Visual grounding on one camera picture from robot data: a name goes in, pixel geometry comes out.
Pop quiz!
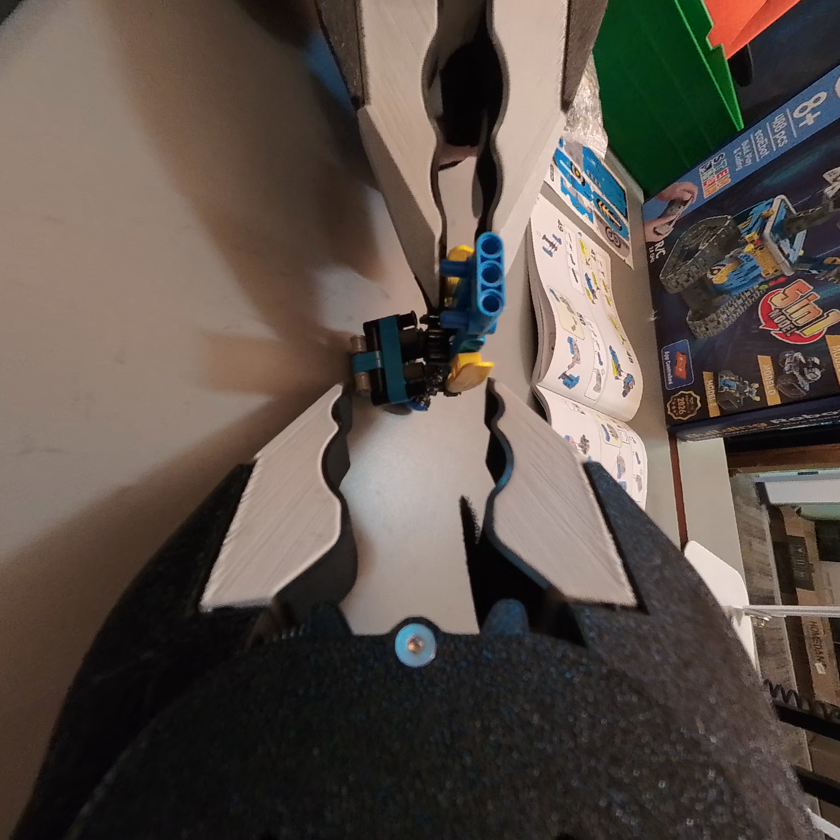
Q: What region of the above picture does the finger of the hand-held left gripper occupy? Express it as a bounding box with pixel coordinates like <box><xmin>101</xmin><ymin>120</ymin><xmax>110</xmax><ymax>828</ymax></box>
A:
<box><xmin>357</xmin><ymin>0</ymin><xmax>462</xmax><ymax>309</ymax></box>
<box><xmin>466</xmin><ymin>0</ymin><xmax>569</xmax><ymax>266</ymax></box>

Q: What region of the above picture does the open instruction booklet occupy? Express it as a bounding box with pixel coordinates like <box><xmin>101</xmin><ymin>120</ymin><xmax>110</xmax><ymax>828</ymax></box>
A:
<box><xmin>525</xmin><ymin>197</ymin><xmax>652</xmax><ymax>510</ymax></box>

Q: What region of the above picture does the blue yellow brick assembly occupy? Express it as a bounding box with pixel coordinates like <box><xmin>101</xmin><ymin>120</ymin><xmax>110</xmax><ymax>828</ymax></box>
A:
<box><xmin>440</xmin><ymin>234</ymin><xmax>511</xmax><ymax>397</ymax></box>

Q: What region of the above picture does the grey desk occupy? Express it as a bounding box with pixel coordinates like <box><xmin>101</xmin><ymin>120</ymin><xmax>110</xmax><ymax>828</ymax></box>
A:
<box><xmin>0</xmin><ymin>0</ymin><xmax>690</xmax><ymax>683</ymax></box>

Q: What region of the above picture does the green box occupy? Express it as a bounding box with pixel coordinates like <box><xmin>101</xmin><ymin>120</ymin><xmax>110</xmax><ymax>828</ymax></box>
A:
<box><xmin>594</xmin><ymin>0</ymin><xmax>744</xmax><ymax>198</ymax></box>

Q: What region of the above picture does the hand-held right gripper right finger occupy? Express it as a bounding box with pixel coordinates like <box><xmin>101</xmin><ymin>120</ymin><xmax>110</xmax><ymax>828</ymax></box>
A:
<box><xmin>483</xmin><ymin>381</ymin><xmax>639</xmax><ymax>613</ymax></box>

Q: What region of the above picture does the dark blue toy box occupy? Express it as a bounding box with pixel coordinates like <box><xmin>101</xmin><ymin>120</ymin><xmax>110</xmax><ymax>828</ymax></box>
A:
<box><xmin>644</xmin><ymin>66</ymin><xmax>840</xmax><ymax>441</ymax></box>

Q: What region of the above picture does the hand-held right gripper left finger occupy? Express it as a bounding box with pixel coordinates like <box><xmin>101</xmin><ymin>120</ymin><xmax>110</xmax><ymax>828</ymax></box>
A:
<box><xmin>200</xmin><ymin>384</ymin><xmax>358</xmax><ymax>613</ymax></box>

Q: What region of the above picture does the orange box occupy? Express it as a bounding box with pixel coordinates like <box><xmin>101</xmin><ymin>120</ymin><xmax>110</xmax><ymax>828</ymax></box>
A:
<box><xmin>703</xmin><ymin>0</ymin><xmax>804</xmax><ymax>56</ymax></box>

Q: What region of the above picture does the blue sticker sheet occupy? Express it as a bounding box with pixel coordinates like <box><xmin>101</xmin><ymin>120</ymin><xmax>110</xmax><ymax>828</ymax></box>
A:
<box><xmin>549</xmin><ymin>138</ymin><xmax>635</xmax><ymax>270</ymax></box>

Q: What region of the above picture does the clear plastic parts bag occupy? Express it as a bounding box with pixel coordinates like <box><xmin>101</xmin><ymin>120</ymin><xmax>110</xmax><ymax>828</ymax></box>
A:
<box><xmin>565</xmin><ymin>59</ymin><xmax>607</xmax><ymax>148</ymax></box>

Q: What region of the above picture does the blue beam with black pins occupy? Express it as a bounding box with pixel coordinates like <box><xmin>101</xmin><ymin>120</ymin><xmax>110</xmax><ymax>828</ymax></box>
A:
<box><xmin>348</xmin><ymin>313</ymin><xmax>410</xmax><ymax>405</ymax></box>

